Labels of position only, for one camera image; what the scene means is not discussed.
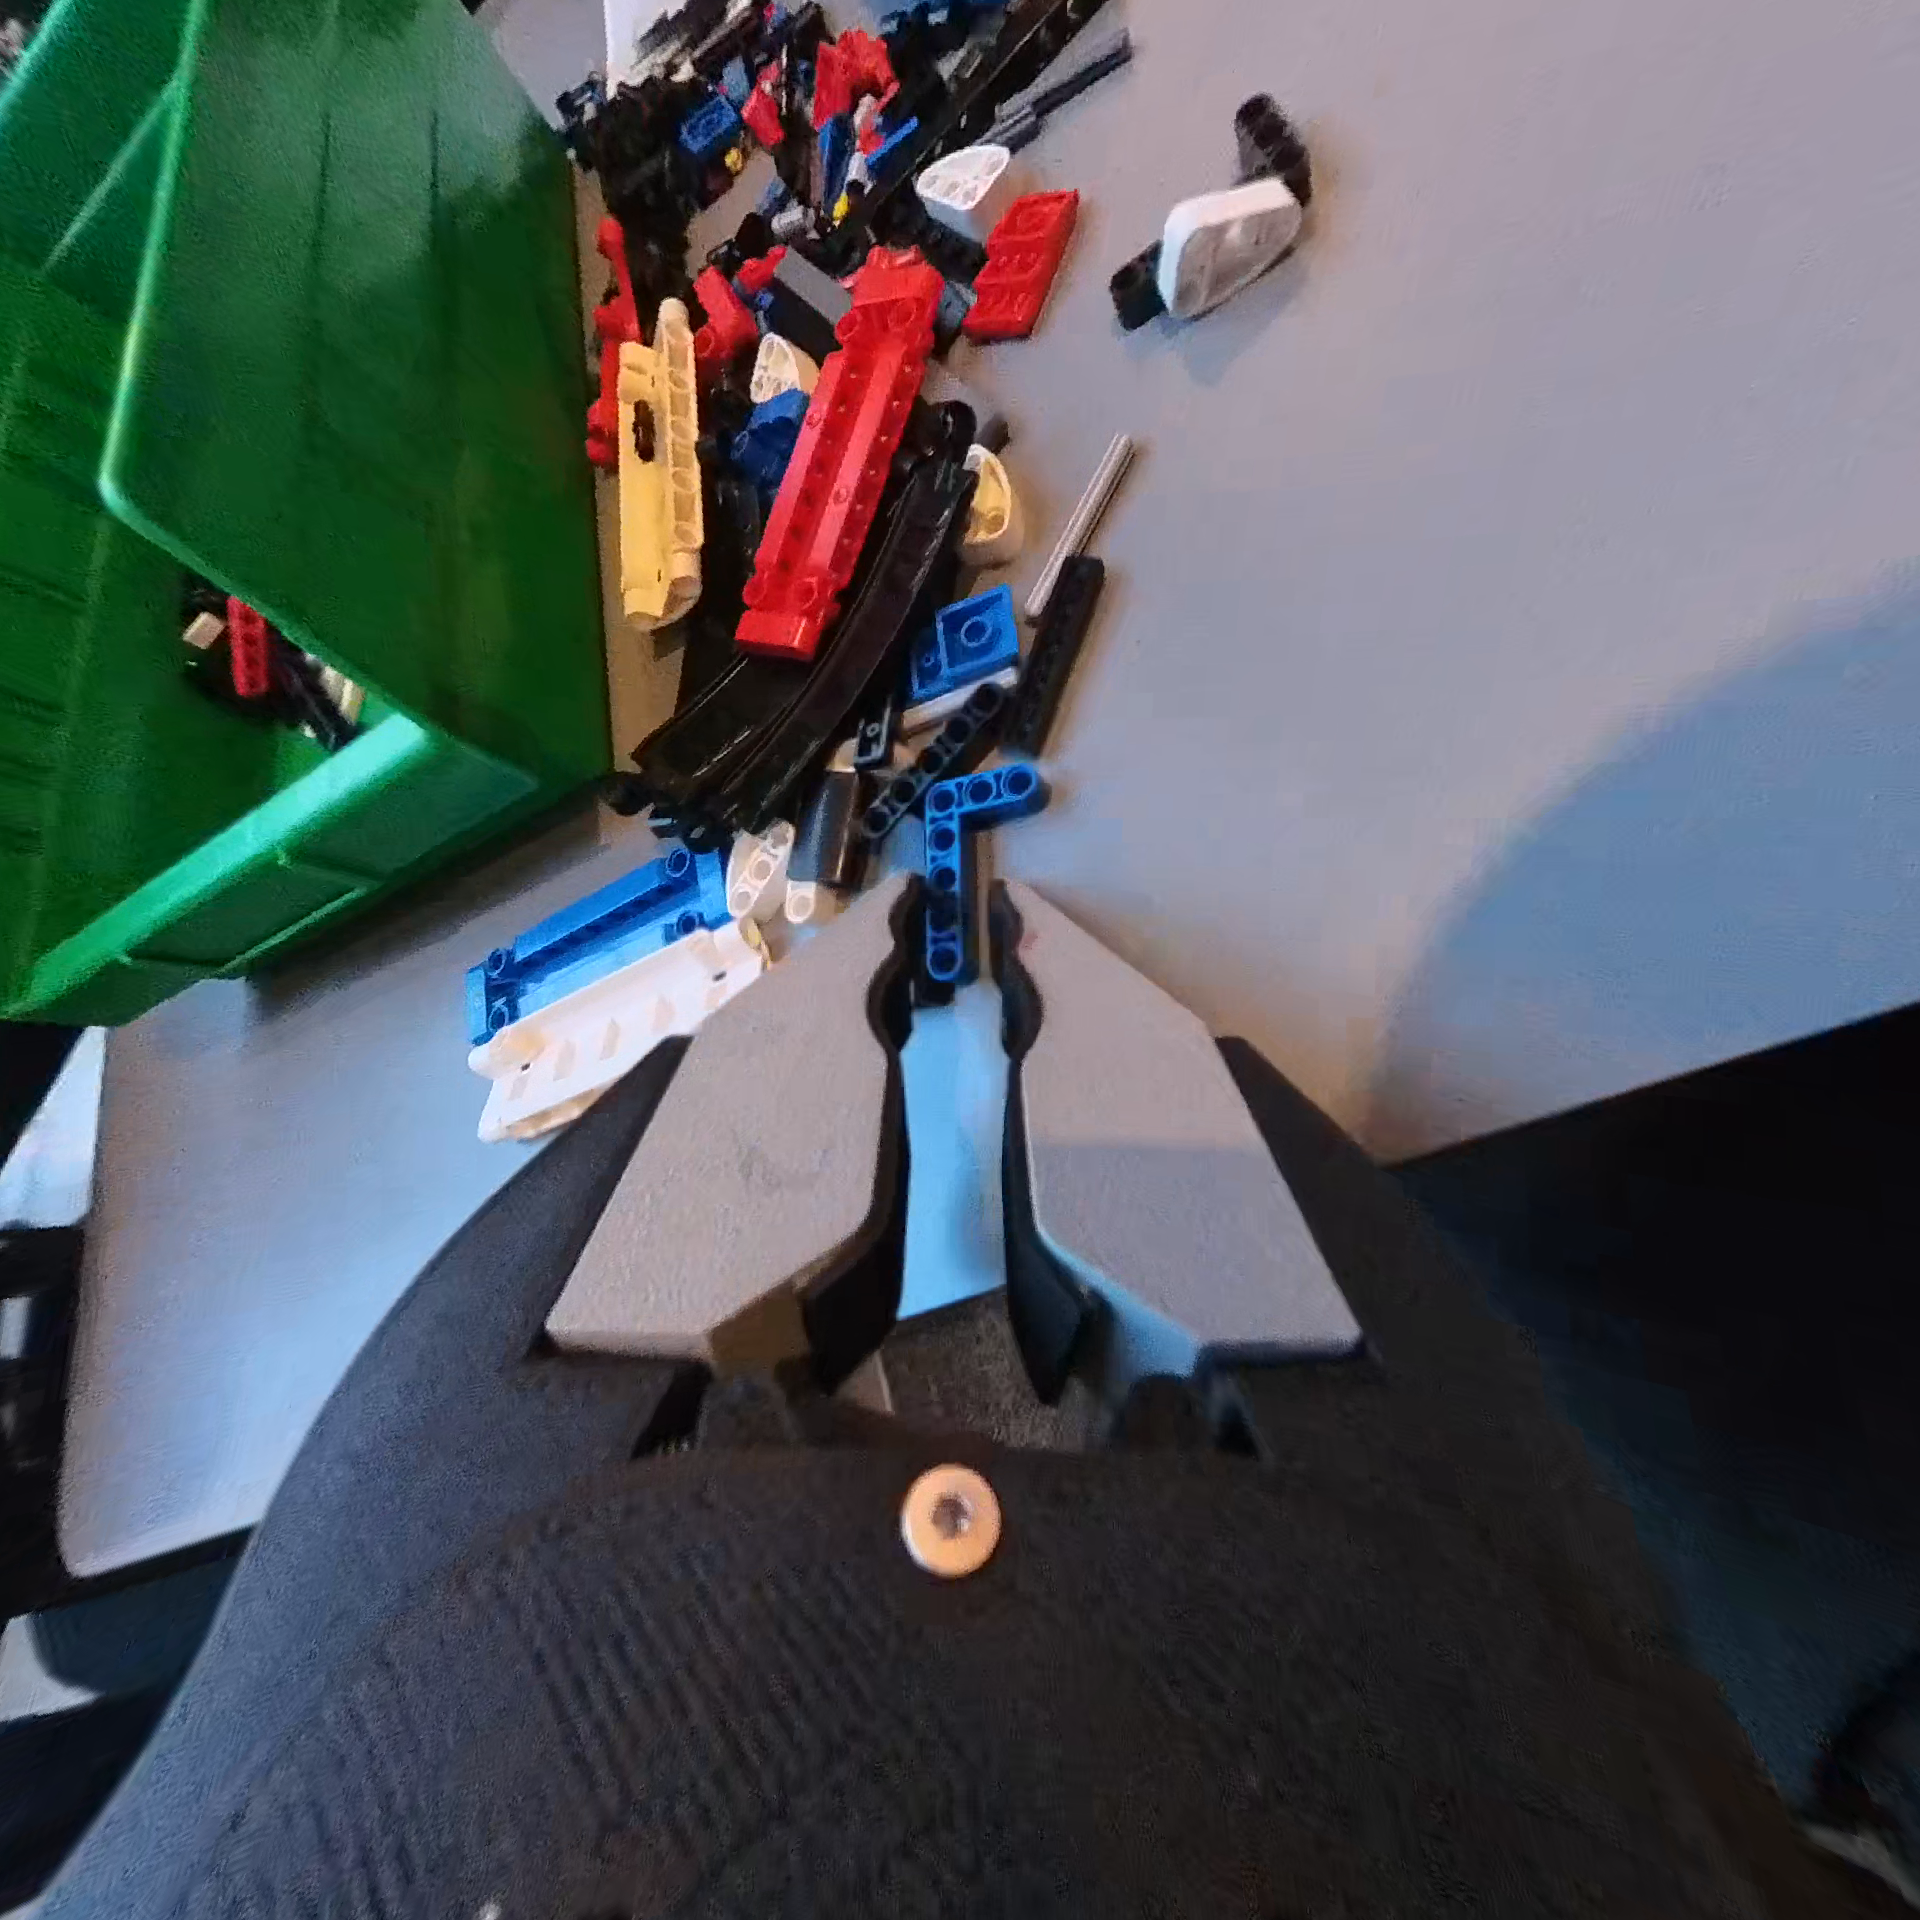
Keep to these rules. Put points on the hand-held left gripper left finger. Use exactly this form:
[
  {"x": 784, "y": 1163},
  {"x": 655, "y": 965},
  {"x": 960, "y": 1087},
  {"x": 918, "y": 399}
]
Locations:
[{"x": 739, "y": 1186}]

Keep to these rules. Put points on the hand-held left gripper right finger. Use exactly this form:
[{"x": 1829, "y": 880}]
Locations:
[{"x": 1171, "y": 1204}]

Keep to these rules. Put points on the blue angled beam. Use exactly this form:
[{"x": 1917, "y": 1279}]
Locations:
[{"x": 952, "y": 903}]

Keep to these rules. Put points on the grey axle rod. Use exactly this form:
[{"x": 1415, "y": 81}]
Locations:
[{"x": 1087, "y": 519}]

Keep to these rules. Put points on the pile of loose bricks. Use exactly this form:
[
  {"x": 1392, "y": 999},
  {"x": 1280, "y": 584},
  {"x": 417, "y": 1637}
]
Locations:
[{"x": 823, "y": 484}]

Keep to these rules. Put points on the small leftover brick heap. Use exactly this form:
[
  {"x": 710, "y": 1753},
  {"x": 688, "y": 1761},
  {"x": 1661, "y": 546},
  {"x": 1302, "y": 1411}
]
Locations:
[{"x": 252, "y": 646}]

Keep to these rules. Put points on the green storage bin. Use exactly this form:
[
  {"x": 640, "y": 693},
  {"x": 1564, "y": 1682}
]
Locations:
[{"x": 345, "y": 299}]

